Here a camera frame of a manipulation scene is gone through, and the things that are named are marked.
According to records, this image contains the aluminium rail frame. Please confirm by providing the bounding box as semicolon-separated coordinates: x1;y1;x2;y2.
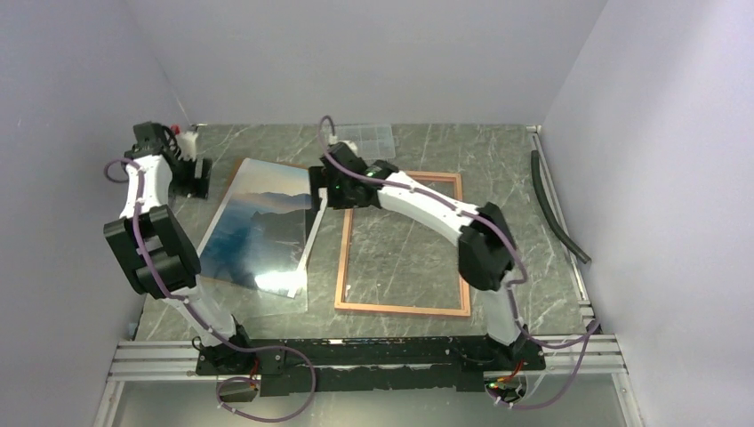
92;124;645;427

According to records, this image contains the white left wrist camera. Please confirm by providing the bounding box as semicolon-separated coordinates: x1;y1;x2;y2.
170;125;198;161

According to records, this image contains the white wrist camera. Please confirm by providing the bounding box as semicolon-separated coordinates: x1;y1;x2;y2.
170;125;198;161
328;137;359;157

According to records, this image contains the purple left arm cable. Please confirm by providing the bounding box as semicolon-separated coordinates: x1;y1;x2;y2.
104;157;318;424

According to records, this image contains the clear plastic compartment box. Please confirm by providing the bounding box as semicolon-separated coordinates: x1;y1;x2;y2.
335;124;396;160

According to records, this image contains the pink wooden picture frame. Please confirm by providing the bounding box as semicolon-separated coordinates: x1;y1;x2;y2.
334;207;471;318

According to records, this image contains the clear acrylic sheet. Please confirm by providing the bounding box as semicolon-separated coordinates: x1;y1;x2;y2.
250;175;324;317

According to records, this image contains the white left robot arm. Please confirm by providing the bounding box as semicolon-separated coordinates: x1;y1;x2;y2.
103;121;255;374

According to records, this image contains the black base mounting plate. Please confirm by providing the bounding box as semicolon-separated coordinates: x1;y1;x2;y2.
193;335;546;397

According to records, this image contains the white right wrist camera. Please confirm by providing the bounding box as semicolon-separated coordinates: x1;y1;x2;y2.
328;137;359;157

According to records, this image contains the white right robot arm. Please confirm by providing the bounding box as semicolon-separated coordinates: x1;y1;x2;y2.
308;141;524;369

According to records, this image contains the black corrugated hose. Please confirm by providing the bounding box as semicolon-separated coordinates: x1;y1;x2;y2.
530;149;592;264

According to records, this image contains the seascape photo print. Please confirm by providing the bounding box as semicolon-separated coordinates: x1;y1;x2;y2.
197;157;329;299

